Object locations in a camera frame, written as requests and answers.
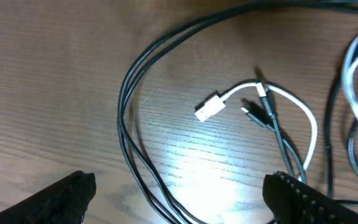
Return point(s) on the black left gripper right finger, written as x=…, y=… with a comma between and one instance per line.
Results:
x=293, y=202

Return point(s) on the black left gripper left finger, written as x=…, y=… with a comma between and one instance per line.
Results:
x=65, y=201

